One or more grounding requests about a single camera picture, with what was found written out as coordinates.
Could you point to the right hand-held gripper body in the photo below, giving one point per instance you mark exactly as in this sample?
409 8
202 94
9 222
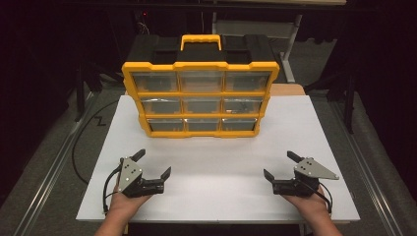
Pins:
311 170

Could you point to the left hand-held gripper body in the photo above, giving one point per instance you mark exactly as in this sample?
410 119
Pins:
131 173

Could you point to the yellow black drawer organizer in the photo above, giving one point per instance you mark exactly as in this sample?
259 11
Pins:
200 65

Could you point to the person's left hand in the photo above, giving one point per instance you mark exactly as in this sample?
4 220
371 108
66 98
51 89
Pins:
126 204

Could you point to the person's right hand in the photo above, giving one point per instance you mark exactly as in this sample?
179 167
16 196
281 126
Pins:
311 206

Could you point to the light wooden board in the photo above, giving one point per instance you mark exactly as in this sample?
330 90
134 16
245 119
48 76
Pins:
288 89

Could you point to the black stand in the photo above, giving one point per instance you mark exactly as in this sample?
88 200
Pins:
349 108
79 98

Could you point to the set of clear drawers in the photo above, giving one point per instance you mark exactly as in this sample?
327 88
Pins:
157 82

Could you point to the aluminium floor rail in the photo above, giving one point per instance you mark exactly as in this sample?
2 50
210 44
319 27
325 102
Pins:
49 177
370 183

